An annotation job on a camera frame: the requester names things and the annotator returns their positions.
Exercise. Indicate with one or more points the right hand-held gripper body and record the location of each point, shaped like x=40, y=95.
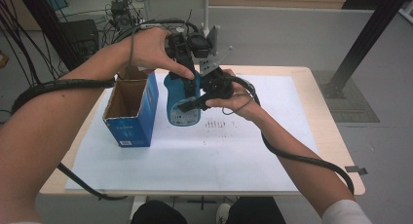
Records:
x=217, y=84

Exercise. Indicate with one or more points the white desk with leg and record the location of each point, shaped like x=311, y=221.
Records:
x=206, y=13

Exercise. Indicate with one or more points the black computer tower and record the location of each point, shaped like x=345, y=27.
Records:
x=81, y=37

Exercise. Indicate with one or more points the person's right hand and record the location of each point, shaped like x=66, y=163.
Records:
x=242, y=102

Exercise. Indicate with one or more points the blue cardboard box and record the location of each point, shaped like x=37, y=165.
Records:
x=133, y=120

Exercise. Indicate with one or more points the white paper sheet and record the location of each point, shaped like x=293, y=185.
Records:
x=211, y=159

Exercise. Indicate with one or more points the black metal post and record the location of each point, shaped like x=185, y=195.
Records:
x=363, y=39

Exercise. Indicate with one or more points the person's legs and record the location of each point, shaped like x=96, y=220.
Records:
x=253, y=212

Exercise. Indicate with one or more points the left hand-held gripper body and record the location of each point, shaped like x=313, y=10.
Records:
x=195, y=48

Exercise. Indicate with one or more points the dark metal stand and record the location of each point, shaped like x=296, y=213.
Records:
x=48, y=26

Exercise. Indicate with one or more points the grey tape strip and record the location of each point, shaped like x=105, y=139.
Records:
x=356, y=169

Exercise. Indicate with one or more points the person's white shoe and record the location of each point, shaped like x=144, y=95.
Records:
x=222, y=213

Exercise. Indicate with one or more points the light wooden table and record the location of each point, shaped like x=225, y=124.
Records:
x=328, y=142

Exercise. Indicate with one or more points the blue plastic bottle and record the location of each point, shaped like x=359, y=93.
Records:
x=178, y=97

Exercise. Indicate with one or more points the person's left hand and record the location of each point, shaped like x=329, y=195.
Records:
x=149, y=50

